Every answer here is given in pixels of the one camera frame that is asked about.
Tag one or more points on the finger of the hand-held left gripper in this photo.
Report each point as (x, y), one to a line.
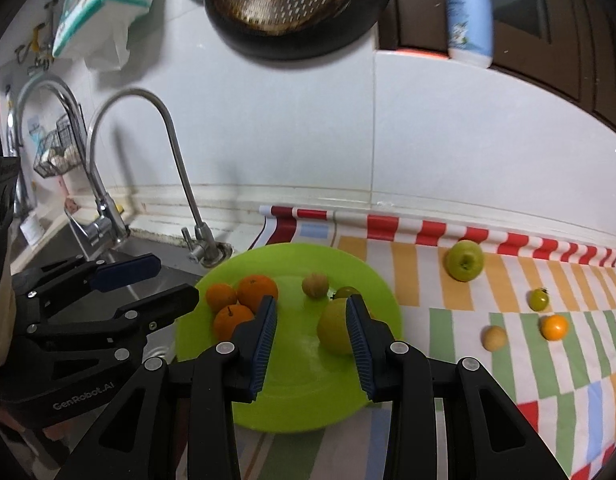
(162, 302)
(127, 267)

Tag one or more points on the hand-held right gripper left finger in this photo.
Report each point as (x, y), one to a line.
(265, 345)

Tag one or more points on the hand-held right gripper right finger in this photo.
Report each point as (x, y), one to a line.
(360, 350)

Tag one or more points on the yellow pear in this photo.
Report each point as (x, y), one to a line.
(335, 330)

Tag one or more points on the orange tangerine with stem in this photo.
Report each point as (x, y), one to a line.
(230, 322)

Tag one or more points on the green plate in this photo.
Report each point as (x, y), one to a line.
(298, 390)

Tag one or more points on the small green fruit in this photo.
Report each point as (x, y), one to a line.
(344, 291)

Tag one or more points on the small brown round fruit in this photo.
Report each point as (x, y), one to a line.
(494, 337)
(315, 286)

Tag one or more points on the stainless steel sink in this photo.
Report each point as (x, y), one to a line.
(152, 285)

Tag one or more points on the large chrome faucet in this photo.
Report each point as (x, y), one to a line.
(95, 195)

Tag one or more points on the thin gooseneck faucet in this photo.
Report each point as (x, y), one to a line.
(182, 180)

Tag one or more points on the green apple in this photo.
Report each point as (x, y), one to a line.
(465, 260)

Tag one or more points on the striped colourful tablecloth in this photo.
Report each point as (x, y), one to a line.
(488, 410)

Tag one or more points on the small orange tangerine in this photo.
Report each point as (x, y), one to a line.
(554, 327)

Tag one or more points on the large black frying pan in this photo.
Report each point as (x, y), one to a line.
(288, 10)

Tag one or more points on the white pump soap bottle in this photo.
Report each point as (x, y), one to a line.
(470, 15)

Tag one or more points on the yellow wall hook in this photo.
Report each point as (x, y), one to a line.
(35, 37)

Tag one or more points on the metal wall hook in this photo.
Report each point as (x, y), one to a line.
(50, 15)

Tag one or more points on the dark wooden window frame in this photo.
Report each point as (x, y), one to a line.
(563, 25)

